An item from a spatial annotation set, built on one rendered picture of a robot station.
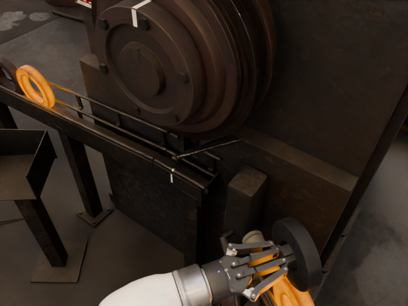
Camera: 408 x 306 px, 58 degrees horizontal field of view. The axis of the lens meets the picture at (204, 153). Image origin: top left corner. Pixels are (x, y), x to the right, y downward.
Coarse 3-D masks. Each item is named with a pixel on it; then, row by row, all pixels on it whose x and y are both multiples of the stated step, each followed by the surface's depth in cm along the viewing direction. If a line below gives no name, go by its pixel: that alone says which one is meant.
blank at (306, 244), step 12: (276, 228) 82; (288, 228) 76; (300, 228) 75; (276, 240) 83; (288, 240) 77; (300, 240) 73; (312, 240) 73; (300, 252) 73; (312, 252) 72; (300, 264) 74; (312, 264) 72; (288, 276) 82; (300, 276) 76; (312, 276) 72; (300, 288) 78; (312, 288) 75
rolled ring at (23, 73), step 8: (16, 72) 144; (24, 72) 140; (32, 72) 139; (24, 80) 147; (32, 80) 140; (40, 80) 139; (24, 88) 149; (32, 88) 151; (40, 88) 140; (48, 88) 141; (32, 96) 151; (48, 96) 142; (48, 104) 145
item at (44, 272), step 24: (0, 144) 129; (24, 144) 129; (48, 144) 126; (0, 168) 128; (24, 168) 128; (48, 168) 126; (0, 192) 121; (24, 192) 120; (24, 216) 137; (48, 216) 146; (48, 240) 150; (48, 264) 167; (72, 264) 167
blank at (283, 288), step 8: (280, 280) 86; (288, 280) 83; (280, 288) 87; (288, 288) 83; (280, 296) 89; (288, 296) 84; (296, 296) 80; (304, 296) 80; (280, 304) 90; (288, 304) 89; (296, 304) 81; (304, 304) 79; (312, 304) 79
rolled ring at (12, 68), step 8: (0, 56) 148; (0, 64) 148; (8, 64) 147; (0, 72) 157; (8, 72) 148; (0, 80) 158; (8, 80) 160; (16, 80) 149; (8, 88) 159; (16, 88) 152
